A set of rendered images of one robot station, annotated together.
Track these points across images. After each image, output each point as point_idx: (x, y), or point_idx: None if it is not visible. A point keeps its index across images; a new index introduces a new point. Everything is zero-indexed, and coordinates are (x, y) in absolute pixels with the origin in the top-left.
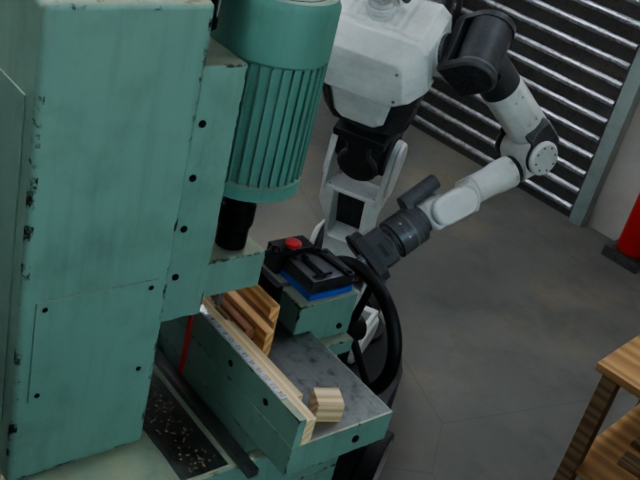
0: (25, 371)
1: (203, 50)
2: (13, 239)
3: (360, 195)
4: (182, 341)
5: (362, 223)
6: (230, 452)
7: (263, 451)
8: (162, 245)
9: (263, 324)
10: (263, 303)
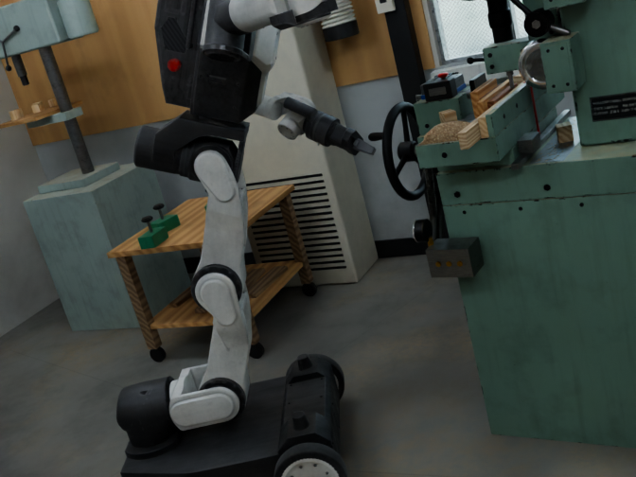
0: None
1: None
2: None
3: (242, 191)
4: (532, 116)
5: (247, 215)
6: (566, 115)
7: (559, 101)
8: None
9: (507, 80)
10: (493, 81)
